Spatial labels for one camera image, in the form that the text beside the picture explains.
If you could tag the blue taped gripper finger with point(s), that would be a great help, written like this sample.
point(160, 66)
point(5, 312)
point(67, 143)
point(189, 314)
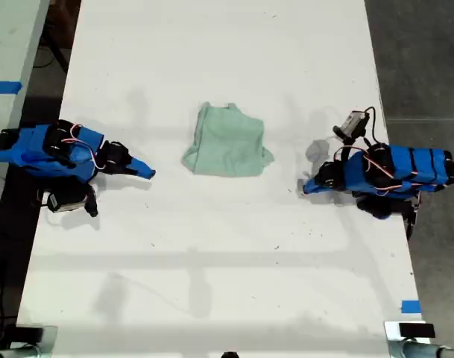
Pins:
point(141, 173)
point(142, 166)
point(313, 182)
point(318, 189)

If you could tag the pale green T-shirt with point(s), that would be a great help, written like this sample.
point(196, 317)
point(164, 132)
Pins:
point(230, 149)

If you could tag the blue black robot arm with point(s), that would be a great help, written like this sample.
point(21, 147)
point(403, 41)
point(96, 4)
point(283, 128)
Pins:
point(33, 153)
point(405, 169)

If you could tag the black table clamp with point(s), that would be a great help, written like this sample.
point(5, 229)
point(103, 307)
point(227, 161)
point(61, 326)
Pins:
point(413, 216)

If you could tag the long blue tape strip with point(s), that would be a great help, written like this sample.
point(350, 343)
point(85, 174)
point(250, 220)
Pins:
point(3, 87)

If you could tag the white side table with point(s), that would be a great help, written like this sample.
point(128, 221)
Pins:
point(6, 56)

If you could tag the short blue tape strip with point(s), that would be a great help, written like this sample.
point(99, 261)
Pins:
point(411, 306)

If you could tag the small black box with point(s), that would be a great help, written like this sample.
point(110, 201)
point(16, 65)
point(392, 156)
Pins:
point(416, 330)
point(29, 333)

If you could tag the small black round object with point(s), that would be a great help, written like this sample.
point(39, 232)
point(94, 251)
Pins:
point(230, 355)

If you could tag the black camera stalk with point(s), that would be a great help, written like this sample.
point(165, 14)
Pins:
point(91, 203)
point(346, 134)

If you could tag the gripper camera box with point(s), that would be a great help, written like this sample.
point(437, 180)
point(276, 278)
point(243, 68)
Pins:
point(66, 202)
point(355, 122)

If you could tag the white metal bracket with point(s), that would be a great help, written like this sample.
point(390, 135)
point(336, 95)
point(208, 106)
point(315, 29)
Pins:
point(391, 335)

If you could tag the grey metal bracket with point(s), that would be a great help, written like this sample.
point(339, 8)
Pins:
point(49, 337)

